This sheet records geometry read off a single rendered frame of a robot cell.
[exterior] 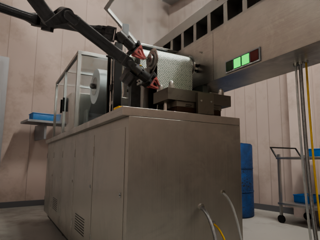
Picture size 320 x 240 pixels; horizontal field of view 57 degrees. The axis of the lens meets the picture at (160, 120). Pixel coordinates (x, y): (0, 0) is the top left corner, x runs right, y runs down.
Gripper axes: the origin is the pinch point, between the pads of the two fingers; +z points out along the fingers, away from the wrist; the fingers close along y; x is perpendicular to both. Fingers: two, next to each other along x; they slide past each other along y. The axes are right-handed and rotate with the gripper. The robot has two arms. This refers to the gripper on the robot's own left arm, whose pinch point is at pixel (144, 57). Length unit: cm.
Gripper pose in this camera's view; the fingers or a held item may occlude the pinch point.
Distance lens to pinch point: 175.0
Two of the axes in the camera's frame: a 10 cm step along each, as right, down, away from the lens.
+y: 4.5, -1.6, -8.8
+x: 5.4, -7.4, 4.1
